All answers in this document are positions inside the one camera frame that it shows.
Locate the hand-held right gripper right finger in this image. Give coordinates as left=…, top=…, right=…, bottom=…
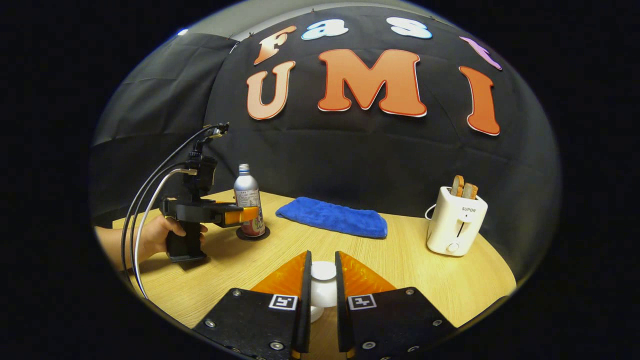
left=335, top=251, right=458, bottom=360

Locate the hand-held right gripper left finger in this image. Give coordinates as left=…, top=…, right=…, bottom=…
left=192, top=250, right=313, bottom=360

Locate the silver water bottle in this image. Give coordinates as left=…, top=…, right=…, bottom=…
left=233, top=163, right=266, bottom=238

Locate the dark round coaster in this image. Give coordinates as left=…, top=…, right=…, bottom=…
left=235, top=226, right=271, bottom=242

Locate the blue towel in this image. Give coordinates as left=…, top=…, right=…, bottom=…
left=275, top=196, right=389, bottom=239

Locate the white toaster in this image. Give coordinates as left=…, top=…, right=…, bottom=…
left=426, top=186, right=489, bottom=257

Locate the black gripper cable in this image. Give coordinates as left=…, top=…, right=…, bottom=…
left=121, top=125, right=221, bottom=286

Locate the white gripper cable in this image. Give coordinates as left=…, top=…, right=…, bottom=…
left=132, top=168, right=197, bottom=300

